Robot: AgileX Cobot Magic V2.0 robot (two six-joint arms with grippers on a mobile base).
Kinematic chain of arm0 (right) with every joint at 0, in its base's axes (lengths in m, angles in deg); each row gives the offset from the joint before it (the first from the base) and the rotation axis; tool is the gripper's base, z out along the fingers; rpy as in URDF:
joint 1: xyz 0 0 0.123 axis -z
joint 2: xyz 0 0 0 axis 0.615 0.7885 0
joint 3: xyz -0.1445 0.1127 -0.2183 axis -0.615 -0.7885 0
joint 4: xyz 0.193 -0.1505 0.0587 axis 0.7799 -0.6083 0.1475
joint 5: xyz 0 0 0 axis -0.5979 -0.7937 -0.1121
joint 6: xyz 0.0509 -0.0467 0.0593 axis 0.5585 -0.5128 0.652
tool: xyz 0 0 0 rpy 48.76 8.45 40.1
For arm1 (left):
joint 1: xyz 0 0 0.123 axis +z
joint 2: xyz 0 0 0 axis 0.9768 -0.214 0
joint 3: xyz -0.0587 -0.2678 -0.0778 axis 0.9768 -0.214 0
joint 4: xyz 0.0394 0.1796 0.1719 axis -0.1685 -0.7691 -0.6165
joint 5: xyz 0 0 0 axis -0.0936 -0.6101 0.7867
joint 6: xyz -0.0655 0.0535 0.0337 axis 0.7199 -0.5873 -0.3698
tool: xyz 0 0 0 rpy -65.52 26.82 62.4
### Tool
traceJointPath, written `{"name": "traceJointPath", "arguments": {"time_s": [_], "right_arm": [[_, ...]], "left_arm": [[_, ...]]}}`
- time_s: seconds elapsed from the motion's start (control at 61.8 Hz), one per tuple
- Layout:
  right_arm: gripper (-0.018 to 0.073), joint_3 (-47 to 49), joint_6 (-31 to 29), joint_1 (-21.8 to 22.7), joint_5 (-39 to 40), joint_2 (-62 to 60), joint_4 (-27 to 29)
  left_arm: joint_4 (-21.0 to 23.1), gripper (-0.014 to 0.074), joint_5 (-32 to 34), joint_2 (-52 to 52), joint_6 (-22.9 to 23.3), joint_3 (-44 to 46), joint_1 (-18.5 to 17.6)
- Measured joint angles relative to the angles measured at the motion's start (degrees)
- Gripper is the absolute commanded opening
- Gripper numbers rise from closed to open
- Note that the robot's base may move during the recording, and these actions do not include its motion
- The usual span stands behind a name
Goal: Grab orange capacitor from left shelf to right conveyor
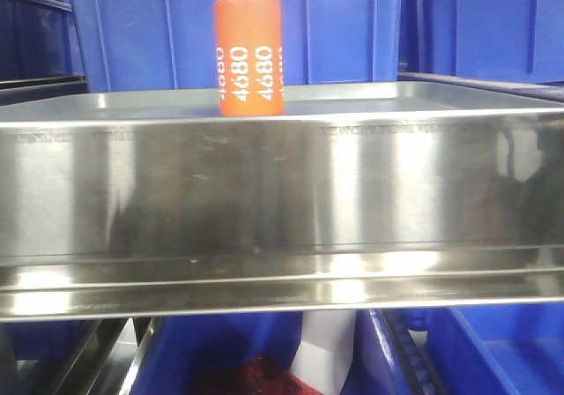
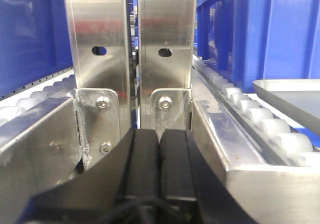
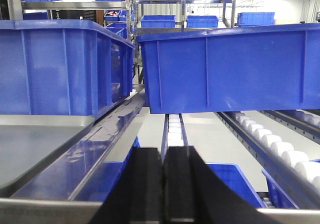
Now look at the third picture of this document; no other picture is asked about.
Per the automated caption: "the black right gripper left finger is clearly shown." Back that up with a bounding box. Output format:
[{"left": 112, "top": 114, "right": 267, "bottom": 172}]
[{"left": 89, "top": 147, "right": 163, "bottom": 224}]

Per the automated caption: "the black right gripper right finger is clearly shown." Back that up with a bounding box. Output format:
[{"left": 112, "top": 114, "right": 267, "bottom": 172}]
[{"left": 164, "top": 146, "right": 261, "bottom": 224}]

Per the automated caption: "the steel shelf front bar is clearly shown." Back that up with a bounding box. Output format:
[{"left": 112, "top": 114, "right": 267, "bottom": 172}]
[{"left": 0, "top": 198, "right": 103, "bottom": 224}]

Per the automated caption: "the background steel shelf rack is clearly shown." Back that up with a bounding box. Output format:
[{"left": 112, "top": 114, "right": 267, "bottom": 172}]
[{"left": 3, "top": 0, "right": 236, "bottom": 38}]

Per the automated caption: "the blue bin lower centre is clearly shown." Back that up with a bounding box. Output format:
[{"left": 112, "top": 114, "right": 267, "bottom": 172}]
[{"left": 74, "top": 138, "right": 266, "bottom": 209}]

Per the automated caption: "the white roller track centre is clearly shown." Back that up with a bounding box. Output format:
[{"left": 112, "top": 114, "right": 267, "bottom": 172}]
[{"left": 160, "top": 113, "right": 189, "bottom": 161}]

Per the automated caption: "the white roller track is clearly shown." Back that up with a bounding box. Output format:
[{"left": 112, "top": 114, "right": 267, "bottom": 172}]
[
  {"left": 160, "top": 113, "right": 189, "bottom": 161},
  {"left": 216, "top": 111, "right": 320, "bottom": 194}
]

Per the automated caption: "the blue bin lower right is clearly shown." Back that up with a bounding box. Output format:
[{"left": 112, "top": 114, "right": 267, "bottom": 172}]
[{"left": 261, "top": 158, "right": 320, "bottom": 209}]

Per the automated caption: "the white roller track right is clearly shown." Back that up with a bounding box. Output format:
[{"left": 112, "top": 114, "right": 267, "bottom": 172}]
[{"left": 216, "top": 111, "right": 320, "bottom": 194}]

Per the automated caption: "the large blue bin right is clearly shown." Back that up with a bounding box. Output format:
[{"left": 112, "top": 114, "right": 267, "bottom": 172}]
[{"left": 137, "top": 23, "right": 320, "bottom": 114}]

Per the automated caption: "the large blue bin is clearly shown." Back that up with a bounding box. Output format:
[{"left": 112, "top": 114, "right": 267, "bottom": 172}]
[
  {"left": 0, "top": 19, "right": 135, "bottom": 117},
  {"left": 137, "top": 23, "right": 320, "bottom": 114}
]

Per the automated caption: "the large blue bin left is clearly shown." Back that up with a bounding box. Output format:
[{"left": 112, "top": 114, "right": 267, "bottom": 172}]
[{"left": 0, "top": 19, "right": 135, "bottom": 117}]

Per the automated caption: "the background blue bin middle right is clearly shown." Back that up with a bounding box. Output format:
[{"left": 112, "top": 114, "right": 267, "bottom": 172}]
[{"left": 186, "top": 15, "right": 219, "bottom": 28}]

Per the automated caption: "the background blue bin middle left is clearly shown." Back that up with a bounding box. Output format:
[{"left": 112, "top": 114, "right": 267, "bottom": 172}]
[{"left": 140, "top": 15, "right": 176, "bottom": 28}]

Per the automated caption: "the background blue bin far right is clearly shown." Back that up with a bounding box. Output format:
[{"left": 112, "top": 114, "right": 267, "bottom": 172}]
[{"left": 237, "top": 12, "right": 275, "bottom": 27}]

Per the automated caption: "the blue guide rail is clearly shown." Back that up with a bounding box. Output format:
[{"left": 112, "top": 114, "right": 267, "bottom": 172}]
[{"left": 11, "top": 87, "right": 146, "bottom": 200}]

